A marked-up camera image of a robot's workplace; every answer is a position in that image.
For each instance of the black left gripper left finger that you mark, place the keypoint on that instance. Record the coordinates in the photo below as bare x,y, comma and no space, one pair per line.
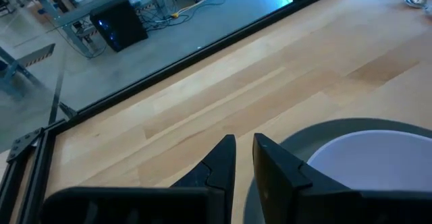
221,170

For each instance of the grey metal workbench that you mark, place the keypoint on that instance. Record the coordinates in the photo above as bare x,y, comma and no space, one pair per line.
77,13

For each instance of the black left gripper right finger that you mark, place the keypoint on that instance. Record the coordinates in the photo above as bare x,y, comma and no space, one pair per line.
280,183

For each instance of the purple bowl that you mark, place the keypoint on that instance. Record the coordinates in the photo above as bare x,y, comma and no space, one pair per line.
371,160

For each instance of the grey round plate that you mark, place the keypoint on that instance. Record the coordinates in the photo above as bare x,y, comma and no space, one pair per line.
297,139

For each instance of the black computer tower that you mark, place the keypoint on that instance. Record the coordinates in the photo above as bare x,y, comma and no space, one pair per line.
118,23

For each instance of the grey stand with hazard stripes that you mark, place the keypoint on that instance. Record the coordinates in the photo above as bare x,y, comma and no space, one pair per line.
30,57

